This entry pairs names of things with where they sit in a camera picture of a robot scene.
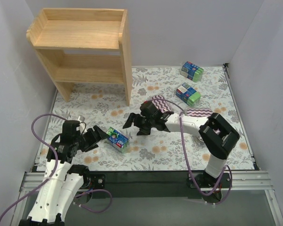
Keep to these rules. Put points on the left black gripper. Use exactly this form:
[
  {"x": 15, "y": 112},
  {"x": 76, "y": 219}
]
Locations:
[{"x": 90, "y": 139}]

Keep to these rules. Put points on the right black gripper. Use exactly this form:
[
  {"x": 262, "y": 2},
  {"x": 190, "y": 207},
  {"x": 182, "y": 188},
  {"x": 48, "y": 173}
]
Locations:
[{"x": 141, "y": 123}]

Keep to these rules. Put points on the blue green sponge pack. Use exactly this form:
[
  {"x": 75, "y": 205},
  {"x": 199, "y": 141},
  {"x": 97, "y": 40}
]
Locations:
[
  {"x": 188, "y": 94},
  {"x": 191, "y": 71},
  {"x": 118, "y": 140}
]

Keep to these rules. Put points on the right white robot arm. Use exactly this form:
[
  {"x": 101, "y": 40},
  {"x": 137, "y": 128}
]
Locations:
[{"x": 217, "y": 134}]

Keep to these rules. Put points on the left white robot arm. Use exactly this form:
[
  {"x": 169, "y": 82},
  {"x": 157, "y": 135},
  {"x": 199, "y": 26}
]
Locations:
[{"x": 64, "y": 181}]

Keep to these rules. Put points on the wooden two-tier shelf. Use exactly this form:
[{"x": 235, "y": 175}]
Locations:
[{"x": 83, "y": 45}]

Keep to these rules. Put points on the pink wavy sponge left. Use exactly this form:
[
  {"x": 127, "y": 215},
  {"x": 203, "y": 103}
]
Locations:
[{"x": 161, "y": 104}]

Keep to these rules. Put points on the pink wavy sponge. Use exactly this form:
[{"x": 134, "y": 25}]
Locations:
[
  {"x": 161, "y": 104},
  {"x": 198, "y": 112}
]

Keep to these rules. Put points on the pink wavy sponge middle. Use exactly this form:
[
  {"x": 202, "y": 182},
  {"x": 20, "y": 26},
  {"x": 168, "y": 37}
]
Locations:
[{"x": 198, "y": 112}]

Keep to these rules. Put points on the floral patterned table mat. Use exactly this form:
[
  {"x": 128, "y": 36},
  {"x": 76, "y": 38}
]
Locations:
[{"x": 105, "y": 106}]

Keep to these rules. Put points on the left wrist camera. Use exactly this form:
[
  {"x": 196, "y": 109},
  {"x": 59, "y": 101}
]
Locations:
[{"x": 82, "y": 124}]

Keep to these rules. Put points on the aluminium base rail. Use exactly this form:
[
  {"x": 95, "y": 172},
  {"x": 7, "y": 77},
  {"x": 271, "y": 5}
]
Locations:
[{"x": 242, "y": 180}]

